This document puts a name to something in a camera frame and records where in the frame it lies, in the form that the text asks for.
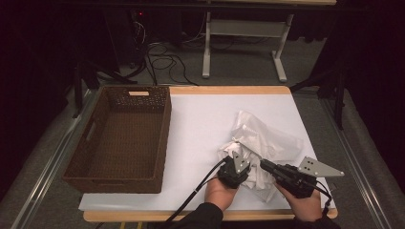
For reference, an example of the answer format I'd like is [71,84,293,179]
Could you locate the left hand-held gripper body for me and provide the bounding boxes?
[217,150,252,190]

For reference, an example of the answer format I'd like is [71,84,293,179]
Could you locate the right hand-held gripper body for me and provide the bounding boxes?
[274,156,346,199]

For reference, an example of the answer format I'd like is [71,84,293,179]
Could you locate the white shirt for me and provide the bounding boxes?
[218,139,278,194]

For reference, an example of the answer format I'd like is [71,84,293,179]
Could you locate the white mesh laundry bag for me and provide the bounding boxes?
[223,109,305,203]

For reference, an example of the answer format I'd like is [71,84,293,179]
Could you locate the brown woven basket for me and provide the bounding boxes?
[61,84,173,195]

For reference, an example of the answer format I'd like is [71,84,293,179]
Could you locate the person's left hand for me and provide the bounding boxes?
[203,177,239,213]

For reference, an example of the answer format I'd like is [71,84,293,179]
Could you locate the person's right hand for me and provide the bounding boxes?
[274,182,323,222]

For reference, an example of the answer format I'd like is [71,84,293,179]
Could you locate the white table mat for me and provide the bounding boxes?
[78,94,337,212]

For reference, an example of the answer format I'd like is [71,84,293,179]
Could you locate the black stand legs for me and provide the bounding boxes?
[72,58,138,119]
[289,68,348,131]

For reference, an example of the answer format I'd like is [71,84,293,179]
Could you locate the white-legged desk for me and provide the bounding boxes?
[197,0,337,84]

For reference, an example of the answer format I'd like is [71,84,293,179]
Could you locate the dark computer tower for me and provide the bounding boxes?
[104,9,151,70]

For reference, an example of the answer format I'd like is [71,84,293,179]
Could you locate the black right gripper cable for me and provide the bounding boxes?
[314,179,332,218]

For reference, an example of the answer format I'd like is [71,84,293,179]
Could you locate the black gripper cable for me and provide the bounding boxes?
[314,179,332,218]
[165,157,228,228]

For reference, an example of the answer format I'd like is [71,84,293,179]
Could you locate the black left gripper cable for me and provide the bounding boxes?
[165,157,228,228]

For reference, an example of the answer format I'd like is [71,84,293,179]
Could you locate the metal floor rail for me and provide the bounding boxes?
[12,89,99,229]
[319,98,393,229]

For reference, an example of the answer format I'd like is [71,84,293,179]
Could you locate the black floor cables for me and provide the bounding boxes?
[144,41,200,87]

